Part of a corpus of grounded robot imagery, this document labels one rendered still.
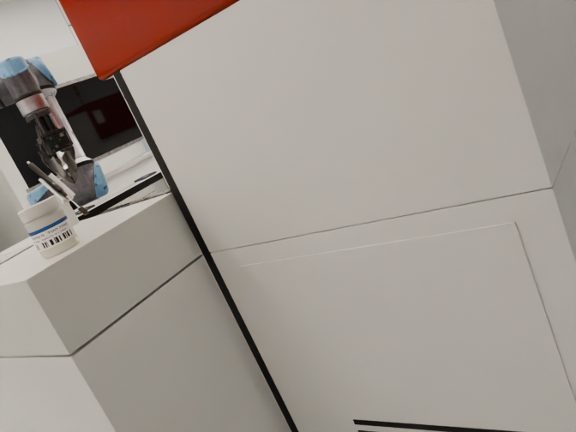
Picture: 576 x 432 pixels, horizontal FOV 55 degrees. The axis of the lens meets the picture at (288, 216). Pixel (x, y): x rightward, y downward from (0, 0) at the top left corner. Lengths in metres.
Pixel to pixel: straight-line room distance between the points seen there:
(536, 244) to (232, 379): 0.69
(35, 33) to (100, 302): 5.52
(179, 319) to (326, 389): 0.34
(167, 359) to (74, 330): 0.20
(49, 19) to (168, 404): 5.75
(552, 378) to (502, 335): 0.10
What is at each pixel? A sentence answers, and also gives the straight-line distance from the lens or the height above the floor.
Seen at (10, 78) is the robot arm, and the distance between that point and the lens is 1.67.
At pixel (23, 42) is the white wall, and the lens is 6.33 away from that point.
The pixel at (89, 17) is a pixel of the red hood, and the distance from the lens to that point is 1.16.
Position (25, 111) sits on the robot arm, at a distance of 1.66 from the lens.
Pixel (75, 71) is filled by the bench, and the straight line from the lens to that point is 5.36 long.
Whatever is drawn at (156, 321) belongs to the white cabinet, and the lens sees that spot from 1.10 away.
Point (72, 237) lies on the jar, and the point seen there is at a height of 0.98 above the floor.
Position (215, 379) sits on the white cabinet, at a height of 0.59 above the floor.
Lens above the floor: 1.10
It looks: 14 degrees down
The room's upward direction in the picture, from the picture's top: 24 degrees counter-clockwise
